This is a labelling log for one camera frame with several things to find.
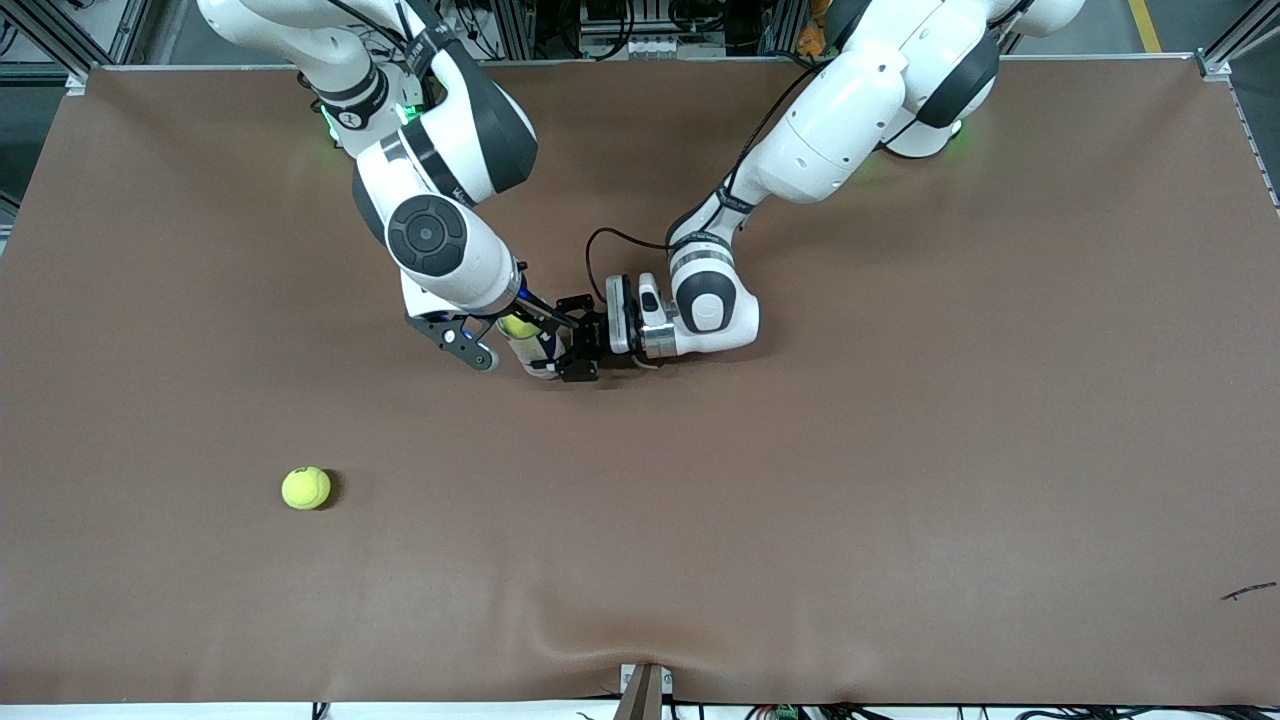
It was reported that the blue white tennis ball can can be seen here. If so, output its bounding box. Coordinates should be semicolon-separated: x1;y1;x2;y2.
498;313;566;381

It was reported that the tennis ball with block lettering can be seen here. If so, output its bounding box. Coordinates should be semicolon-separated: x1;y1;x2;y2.
281;466;332;511

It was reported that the brown table cover sheet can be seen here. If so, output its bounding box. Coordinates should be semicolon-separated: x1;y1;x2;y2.
0;55;1280;706

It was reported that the white power strip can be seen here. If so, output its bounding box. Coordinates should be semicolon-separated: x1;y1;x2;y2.
618;33;728;59

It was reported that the pile of orange objects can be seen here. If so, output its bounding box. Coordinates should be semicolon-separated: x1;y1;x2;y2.
797;0;836;56

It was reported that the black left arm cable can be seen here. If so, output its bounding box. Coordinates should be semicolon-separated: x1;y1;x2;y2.
584;60;831;301

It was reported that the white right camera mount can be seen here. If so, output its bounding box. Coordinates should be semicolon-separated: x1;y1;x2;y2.
398;268;446;323

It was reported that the aluminium frame profile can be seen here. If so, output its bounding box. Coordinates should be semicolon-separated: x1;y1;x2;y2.
1195;0;1280;81
0;0;151;86

